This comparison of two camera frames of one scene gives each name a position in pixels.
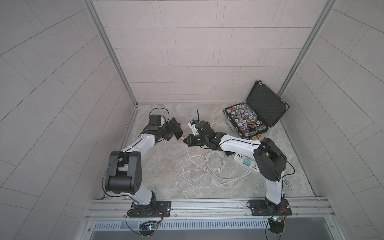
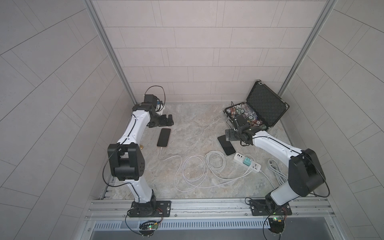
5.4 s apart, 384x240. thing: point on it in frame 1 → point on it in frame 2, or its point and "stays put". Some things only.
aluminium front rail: (119, 210) stays put
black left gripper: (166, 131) → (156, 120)
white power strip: (247, 161) stays put
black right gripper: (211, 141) → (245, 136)
